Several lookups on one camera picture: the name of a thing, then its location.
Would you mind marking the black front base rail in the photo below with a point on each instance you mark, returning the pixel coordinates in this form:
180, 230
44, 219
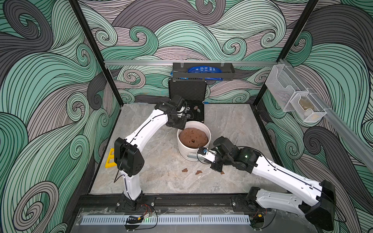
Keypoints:
118, 202

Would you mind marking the black poker chip case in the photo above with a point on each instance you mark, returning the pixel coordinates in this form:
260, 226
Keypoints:
193, 93

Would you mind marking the black wall shelf tray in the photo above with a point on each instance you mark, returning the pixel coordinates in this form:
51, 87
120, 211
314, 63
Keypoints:
180, 72

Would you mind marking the green white scrub brush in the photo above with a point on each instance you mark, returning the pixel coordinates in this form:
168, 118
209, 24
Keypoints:
204, 155

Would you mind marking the white slotted cable duct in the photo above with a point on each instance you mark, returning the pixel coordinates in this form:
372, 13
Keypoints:
169, 220

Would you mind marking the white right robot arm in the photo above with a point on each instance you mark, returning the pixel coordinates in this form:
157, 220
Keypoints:
316, 201

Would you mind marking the clear plastic wall bin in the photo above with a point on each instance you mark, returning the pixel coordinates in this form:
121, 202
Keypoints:
292, 95

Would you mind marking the black corner frame post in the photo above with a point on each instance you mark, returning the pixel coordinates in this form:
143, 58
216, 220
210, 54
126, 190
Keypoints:
88, 33

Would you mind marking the aluminium wall rail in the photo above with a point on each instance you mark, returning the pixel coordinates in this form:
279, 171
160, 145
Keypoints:
153, 63

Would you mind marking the blue object on shelf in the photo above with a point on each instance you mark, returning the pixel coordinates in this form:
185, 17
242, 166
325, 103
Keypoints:
204, 69

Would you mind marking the yellow plastic toy block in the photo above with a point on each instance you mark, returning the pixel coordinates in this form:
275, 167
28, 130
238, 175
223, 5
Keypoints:
110, 163

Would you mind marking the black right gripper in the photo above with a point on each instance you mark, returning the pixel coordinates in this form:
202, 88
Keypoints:
215, 164

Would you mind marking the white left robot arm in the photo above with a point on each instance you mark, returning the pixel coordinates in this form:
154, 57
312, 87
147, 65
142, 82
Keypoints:
127, 151

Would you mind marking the brown mud filling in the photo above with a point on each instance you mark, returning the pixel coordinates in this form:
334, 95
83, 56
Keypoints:
193, 138

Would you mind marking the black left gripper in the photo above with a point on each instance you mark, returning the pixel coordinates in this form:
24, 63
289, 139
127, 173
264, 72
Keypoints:
182, 124

